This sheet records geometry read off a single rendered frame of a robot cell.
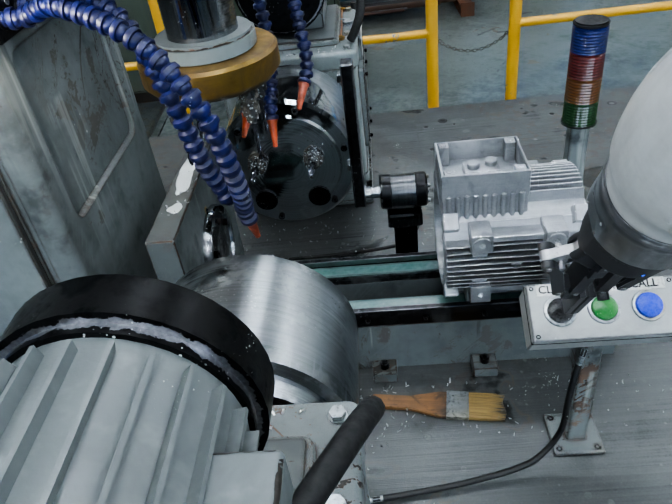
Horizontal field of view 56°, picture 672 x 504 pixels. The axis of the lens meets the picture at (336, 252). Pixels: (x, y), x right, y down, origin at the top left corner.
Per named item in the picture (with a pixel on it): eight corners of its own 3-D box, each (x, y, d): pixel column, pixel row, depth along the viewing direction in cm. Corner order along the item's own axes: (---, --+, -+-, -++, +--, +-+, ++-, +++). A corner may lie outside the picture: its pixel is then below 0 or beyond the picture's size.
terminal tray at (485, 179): (442, 222, 89) (441, 178, 85) (434, 183, 98) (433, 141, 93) (528, 215, 88) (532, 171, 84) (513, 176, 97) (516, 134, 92)
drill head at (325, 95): (228, 253, 116) (194, 130, 101) (255, 148, 149) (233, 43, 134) (363, 242, 114) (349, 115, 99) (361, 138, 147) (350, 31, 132)
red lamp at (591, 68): (571, 83, 110) (574, 58, 107) (562, 70, 115) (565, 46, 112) (607, 80, 109) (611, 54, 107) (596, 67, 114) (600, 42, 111)
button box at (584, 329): (525, 351, 77) (533, 342, 72) (517, 295, 80) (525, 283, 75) (670, 342, 76) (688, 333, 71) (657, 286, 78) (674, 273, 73)
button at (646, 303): (634, 320, 73) (639, 317, 72) (629, 296, 74) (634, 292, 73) (661, 319, 73) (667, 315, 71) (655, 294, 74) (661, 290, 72)
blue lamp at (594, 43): (574, 58, 107) (578, 31, 104) (565, 46, 112) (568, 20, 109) (611, 54, 107) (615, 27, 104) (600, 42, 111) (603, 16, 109)
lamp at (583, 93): (569, 107, 112) (571, 83, 110) (560, 93, 117) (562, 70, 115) (603, 104, 112) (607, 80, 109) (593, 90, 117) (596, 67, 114)
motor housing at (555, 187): (446, 321, 95) (445, 217, 84) (433, 245, 110) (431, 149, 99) (582, 312, 93) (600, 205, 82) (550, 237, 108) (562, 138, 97)
